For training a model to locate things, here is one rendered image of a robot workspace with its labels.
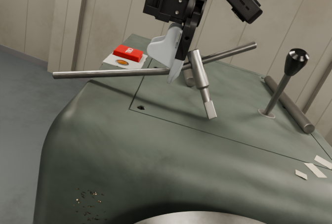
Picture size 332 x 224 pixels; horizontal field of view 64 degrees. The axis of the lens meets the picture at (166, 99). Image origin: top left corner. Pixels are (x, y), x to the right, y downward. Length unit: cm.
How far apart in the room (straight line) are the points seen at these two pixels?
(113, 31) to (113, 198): 284
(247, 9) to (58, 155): 31
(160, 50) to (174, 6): 7
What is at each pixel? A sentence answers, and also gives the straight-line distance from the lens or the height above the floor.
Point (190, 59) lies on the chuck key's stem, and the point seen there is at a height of 134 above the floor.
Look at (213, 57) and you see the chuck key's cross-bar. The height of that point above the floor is 135.
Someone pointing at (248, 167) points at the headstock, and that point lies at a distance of 38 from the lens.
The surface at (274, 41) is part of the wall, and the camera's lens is 294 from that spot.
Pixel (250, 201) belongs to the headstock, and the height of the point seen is 123.
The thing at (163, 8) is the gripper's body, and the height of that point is 140.
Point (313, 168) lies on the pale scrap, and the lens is 47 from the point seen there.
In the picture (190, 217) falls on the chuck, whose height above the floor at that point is 122.
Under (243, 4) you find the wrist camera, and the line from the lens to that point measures 40.
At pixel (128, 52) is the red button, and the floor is 127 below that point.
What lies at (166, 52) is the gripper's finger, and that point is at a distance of 41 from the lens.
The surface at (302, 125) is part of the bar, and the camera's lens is 58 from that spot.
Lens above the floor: 145
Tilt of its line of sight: 24 degrees down
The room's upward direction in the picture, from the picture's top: 18 degrees clockwise
